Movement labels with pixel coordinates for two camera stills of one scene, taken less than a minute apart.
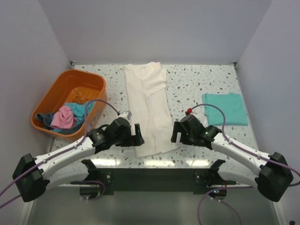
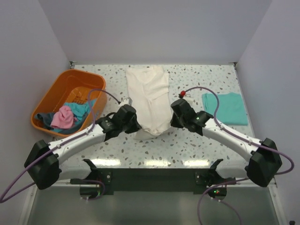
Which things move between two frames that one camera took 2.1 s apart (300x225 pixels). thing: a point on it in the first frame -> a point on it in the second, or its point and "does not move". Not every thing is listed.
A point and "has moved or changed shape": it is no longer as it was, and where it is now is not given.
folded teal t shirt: [232, 105] does not move
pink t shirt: [63, 118] does not move
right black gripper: [178, 128] -> [174, 123]
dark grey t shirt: [46, 119] does not move
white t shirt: [149, 107] has moved or changed shape
